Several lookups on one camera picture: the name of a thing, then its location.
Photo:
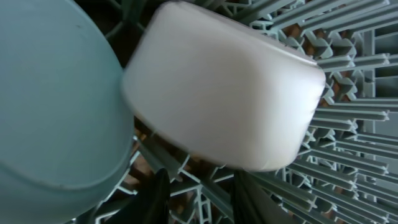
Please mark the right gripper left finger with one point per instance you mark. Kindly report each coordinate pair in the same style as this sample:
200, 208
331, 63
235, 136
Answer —
148, 206

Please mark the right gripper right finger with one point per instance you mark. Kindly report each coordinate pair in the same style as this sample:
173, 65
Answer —
251, 205

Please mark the light blue bowl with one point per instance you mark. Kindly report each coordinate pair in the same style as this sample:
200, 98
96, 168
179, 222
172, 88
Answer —
65, 130

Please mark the white pink bowl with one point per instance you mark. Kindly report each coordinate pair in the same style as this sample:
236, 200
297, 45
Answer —
221, 90

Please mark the grey dishwasher rack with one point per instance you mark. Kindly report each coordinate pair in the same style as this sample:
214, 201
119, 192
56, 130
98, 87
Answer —
346, 169

